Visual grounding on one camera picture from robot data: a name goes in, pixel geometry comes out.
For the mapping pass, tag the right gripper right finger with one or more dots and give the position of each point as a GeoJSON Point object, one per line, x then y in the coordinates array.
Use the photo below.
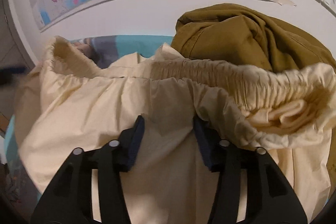
{"type": "Point", "coordinates": [270, 197]}

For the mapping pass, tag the olive green jacket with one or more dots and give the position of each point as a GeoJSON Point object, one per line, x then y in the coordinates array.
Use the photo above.
{"type": "Point", "coordinates": [243, 36]}

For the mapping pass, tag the teal bed sheet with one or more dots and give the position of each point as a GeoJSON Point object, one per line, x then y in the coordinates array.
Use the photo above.
{"type": "Point", "coordinates": [17, 186]}

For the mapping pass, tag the cream yellow coat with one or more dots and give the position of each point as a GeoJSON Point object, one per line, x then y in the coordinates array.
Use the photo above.
{"type": "Point", "coordinates": [67, 101]}

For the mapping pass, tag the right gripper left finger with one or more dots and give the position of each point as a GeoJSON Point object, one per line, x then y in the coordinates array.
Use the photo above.
{"type": "Point", "coordinates": [68, 197]}

